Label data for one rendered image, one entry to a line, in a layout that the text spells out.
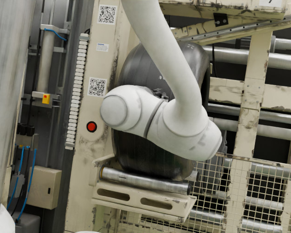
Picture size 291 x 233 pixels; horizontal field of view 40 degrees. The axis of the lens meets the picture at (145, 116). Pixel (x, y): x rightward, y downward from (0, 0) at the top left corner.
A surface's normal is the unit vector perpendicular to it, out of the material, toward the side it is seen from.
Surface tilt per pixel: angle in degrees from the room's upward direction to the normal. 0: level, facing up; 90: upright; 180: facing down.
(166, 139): 129
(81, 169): 90
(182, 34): 90
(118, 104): 84
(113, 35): 90
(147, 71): 62
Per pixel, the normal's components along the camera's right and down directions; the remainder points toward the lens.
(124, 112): -0.16, 0.11
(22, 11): 0.88, 0.18
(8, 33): 0.74, 0.17
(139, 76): -0.17, -0.39
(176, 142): -0.39, 0.66
